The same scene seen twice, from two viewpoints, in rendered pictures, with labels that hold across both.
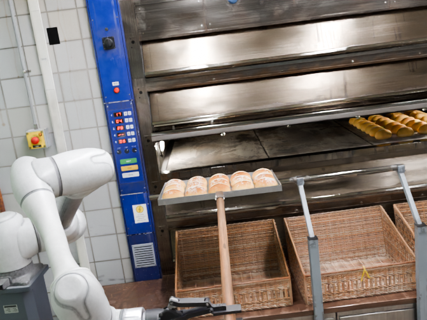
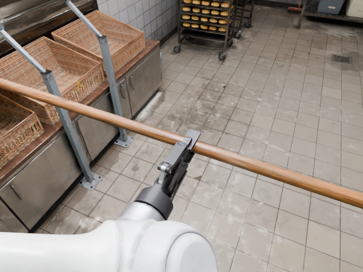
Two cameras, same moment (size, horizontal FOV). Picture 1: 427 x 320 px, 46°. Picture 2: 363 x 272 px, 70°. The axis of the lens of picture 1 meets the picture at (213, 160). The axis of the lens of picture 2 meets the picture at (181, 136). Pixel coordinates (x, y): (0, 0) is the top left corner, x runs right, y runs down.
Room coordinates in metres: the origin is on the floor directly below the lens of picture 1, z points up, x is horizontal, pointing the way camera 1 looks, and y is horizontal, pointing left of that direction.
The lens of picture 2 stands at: (0.96, 0.42, 1.65)
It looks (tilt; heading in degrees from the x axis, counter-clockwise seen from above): 44 degrees down; 294
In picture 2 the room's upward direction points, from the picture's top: straight up
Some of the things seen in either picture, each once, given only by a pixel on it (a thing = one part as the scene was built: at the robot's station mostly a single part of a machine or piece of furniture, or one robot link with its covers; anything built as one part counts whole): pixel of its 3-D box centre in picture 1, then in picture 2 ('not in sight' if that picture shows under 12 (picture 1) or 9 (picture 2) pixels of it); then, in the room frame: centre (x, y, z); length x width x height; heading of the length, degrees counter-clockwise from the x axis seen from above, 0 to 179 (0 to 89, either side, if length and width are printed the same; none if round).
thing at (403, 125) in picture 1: (398, 122); not in sight; (3.11, -1.18, 1.21); 0.61 x 0.48 x 0.06; 0
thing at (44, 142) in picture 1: (37, 138); not in sight; (2.64, 0.90, 1.46); 0.10 x 0.07 x 0.10; 90
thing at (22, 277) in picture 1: (12, 273); not in sight; (1.94, 0.88, 1.03); 0.22 x 0.18 x 0.06; 176
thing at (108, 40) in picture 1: (107, 38); not in sight; (2.63, 0.45, 1.92); 0.06 x 0.04 x 0.11; 90
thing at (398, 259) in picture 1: (346, 251); (47, 76); (2.41, -0.62, 0.72); 0.56 x 0.49 x 0.28; 91
